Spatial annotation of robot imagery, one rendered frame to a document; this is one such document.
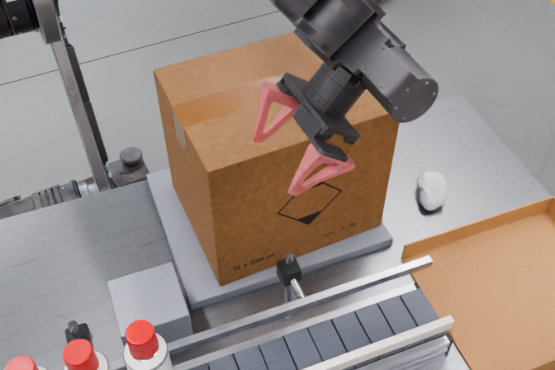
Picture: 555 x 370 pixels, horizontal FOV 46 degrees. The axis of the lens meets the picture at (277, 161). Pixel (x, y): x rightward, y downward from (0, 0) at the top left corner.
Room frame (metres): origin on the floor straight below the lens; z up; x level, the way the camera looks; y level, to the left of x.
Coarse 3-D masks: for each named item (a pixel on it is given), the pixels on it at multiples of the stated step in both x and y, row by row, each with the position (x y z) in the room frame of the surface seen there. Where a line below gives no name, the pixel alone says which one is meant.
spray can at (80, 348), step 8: (72, 344) 0.36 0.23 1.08; (80, 344) 0.36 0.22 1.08; (88, 344) 0.36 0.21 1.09; (64, 352) 0.35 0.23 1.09; (72, 352) 0.35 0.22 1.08; (80, 352) 0.35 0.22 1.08; (88, 352) 0.35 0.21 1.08; (96, 352) 0.37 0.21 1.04; (64, 360) 0.34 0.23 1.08; (72, 360) 0.34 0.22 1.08; (80, 360) 0.34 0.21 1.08; (88, 360) 0.34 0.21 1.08; (96, 360) 0.35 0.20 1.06; (104, 360) 0.36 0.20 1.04; (64, 368) 0.35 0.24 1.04; (72, 368) 0.33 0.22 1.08; (80, 368) 0.33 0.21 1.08; (88, 368) 0.34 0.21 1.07; (96, 368) 0.34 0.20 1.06; (104, 368) 0.35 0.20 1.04
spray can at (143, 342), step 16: (144, 320) 0.39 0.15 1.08; (128, 336) 0.37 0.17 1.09; (144, 336) 0.37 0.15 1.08; (160, 336) 0.39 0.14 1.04; (128, 352) 0.37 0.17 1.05; (144, 352) 0.36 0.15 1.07; (160, 352) 0.37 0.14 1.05; (128, 368) 0.35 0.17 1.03; (144, 368) 0.35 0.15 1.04; (160, 368) 0.35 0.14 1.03
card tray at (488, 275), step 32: (480, 224) 0.70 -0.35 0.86; (512, 224) 0.73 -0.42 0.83; (544, 224) 0.73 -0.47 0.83; (416, 256) 0.66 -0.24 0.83; (448, 256) 0.66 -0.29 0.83; (480, 256) 0.66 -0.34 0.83; (512, 256) 0.66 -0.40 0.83; (544, 256) 0.66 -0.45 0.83; (448, 288) 0.59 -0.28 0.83; (480, 288) 0.59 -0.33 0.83; (512, 288) 0.59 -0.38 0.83; (544, 288) 0.59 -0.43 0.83; (480, 320) 0.53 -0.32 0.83; (512, 320) 0.53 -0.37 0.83; (544, 320) 0.53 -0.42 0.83; (480, 352) 0.48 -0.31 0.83; (512, 352) 0.48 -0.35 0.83; (544, 352) 0.48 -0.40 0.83
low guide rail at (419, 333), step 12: (432, 324) 0.48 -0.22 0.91; (444, 324) 0.48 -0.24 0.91; (396, 336) 0.46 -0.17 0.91; (408, 336) 0.46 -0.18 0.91; (420, 336) 0.46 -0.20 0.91; (360, 348) 0.44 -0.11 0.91; (372, 348) 0.44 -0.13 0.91; (384, 348) 0.44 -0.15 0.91; (396, 348) 0.45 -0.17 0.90; (336, 360) 0.42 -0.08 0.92; (348, 360) 0.42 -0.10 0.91; (360, 360) 0.43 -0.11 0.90
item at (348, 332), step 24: (360, 312) 0.52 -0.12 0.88; (384, 312) 0.52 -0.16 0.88; (408, 312) 0.52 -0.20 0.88; (432, 312) 0.52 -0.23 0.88; (288, 336) 0.48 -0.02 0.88; (312, 336) 0.48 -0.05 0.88; (336, 336) 0.48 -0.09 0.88; (360, 336) 0.48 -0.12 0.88; (384, 336) 0.48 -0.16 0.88; (432, 336) 0.48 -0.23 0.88; (216, 360) 0.44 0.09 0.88; (240, 360) 0.44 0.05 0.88; (264, 360) 0.45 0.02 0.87; (288, 360) 0.44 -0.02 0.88; (312, 360) 0.44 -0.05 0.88
